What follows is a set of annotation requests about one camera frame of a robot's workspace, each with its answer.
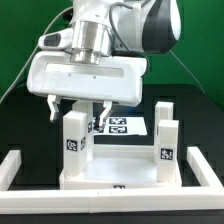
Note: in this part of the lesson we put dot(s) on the white desk top tray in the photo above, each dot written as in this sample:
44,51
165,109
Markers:
119,166

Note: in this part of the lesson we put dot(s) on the fiducial marker sheet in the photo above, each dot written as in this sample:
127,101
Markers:
123,126

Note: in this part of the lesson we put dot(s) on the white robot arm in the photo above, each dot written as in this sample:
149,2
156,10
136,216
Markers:
96,59

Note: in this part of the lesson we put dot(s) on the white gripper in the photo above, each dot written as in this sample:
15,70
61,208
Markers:
115,79

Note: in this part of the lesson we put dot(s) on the white U-shaped frame fence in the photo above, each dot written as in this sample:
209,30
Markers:
209,195

